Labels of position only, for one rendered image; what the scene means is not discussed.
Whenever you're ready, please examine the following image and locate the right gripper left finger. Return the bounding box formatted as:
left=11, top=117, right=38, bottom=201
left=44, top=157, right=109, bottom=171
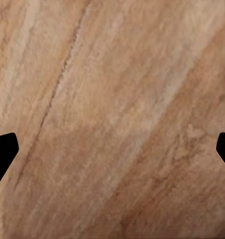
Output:
left=0, top=132, right=19, bottom=181

